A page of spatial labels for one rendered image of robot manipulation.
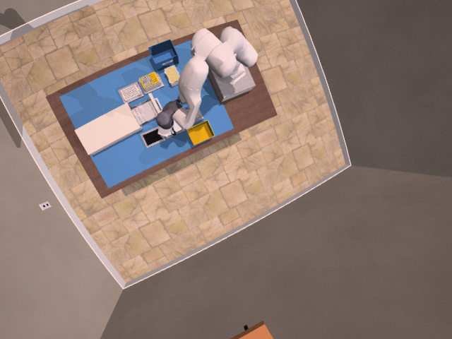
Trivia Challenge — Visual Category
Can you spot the blue bench mat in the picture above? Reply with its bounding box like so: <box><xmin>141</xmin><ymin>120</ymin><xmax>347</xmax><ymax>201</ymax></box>
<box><xmin>59</xmin><ymin>40</ymin><xmax>234</xmax><ymax>188</ymax></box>

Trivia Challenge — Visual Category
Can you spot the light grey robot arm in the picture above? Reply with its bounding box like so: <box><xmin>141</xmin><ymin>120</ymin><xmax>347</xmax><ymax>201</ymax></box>
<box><xmin>156</xmin><ymin>26</ymin><xmax>258</xmax><ymax>137</ymax></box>

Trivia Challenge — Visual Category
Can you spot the blue open-top bin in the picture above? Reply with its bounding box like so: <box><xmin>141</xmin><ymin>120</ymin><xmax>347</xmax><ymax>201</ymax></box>
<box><xmin>148</xmin><ymin>40</ymin><xmax>179</xmax><ymax>71</ymax></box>

